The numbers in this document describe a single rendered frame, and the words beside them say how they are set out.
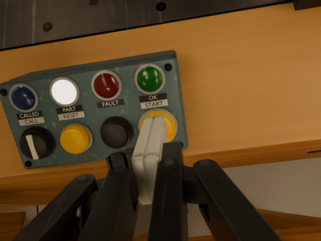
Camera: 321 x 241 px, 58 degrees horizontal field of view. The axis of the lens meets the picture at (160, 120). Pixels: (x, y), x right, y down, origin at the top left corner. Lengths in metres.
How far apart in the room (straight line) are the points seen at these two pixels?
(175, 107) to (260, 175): 0.97
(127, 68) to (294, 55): 0.16
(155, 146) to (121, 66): 0.09
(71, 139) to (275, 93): 0.18
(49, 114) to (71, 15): 0.13
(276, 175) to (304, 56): 0.92
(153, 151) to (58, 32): 0.22
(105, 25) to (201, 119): 0.14
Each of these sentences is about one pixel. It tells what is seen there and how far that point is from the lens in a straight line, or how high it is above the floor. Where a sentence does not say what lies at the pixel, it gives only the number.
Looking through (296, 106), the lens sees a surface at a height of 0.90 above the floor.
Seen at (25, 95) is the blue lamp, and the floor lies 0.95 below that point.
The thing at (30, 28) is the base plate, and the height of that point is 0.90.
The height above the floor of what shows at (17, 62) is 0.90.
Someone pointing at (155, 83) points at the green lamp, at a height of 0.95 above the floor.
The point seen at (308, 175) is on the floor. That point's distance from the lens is 1.23.
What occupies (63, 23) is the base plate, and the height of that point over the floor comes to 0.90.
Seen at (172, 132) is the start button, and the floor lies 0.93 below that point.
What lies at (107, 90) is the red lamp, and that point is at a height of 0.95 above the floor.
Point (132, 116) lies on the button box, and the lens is 0.24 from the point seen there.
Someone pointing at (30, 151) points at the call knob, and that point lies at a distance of 0.26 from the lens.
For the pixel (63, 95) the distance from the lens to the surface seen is 0.24.
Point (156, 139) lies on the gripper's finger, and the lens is 0.17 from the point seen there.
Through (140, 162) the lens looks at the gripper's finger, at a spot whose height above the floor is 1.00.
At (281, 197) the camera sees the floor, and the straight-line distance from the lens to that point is 1.19.
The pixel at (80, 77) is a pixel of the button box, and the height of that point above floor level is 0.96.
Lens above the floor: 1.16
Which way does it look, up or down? 73 degrees down
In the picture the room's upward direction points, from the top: 27 degrees counter-clockwise
